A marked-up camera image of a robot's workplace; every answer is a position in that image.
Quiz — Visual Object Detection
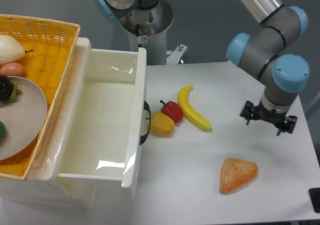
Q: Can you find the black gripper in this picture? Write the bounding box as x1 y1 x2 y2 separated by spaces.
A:
239 100 298 136

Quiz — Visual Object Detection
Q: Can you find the orange triangle bread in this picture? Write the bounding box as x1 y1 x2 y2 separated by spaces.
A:
219 158 259 195

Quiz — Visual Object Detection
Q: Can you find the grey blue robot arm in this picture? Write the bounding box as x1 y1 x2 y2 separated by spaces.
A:
94 0 310 134

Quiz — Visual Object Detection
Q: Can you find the black object at table edge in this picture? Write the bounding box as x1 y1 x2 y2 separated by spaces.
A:
308 187 320 214

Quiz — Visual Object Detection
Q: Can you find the yellow toy banana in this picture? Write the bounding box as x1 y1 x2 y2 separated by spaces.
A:
177 84 212 132

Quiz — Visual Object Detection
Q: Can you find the red toy bell pepper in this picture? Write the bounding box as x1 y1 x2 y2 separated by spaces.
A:
160 100 184 124

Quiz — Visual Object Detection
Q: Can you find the yellow toy bell pepper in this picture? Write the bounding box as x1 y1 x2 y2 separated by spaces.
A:
146 111 175 137

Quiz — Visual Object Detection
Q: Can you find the white plastic drawer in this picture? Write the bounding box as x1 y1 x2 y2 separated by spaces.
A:
58 48 147 199

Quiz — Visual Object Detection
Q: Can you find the yellow woven basket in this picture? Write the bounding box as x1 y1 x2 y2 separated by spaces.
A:
0 14 81 180

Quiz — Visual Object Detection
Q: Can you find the white drawer cabinet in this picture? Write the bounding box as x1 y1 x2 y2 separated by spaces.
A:
0 37 97 208

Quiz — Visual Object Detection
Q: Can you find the grey round plate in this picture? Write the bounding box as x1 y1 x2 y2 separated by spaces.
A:
0 76 47 160

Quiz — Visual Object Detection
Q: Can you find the pink toy egg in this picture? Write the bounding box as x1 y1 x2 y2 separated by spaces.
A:
0 62 26 77

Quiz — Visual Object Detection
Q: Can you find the dark purple toy eggplant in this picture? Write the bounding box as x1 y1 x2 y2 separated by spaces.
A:
0 74 23 102

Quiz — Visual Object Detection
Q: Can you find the white toy pear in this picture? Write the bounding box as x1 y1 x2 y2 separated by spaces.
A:
0 34 33 65

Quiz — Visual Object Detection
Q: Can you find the green toy vegetable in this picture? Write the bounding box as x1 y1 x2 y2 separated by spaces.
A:
0 122 7 142

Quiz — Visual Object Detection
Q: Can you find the white mounting bracket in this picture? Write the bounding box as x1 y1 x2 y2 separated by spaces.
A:
166 44 188 65

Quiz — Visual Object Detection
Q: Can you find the black drawer handle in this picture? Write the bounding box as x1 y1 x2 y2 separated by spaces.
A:
139 101 152 146

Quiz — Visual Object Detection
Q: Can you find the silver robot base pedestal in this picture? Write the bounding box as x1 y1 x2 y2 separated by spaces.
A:
119 0 174 65

